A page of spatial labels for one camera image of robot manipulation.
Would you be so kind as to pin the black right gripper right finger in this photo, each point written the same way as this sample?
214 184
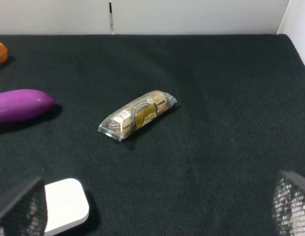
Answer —
289 204

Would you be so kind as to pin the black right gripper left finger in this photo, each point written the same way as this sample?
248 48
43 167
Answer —
23 209

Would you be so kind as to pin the clear snack cake package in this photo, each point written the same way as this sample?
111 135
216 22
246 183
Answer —
136 114

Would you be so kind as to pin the white square plate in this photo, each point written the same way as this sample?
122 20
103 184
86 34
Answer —
67 206

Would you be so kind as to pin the black table cloth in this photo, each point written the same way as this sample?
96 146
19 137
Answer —
205 167

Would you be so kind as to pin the purple toy eggplant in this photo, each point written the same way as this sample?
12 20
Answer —
23 104

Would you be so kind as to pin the orange toy waffle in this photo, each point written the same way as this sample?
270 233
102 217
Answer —
3 53

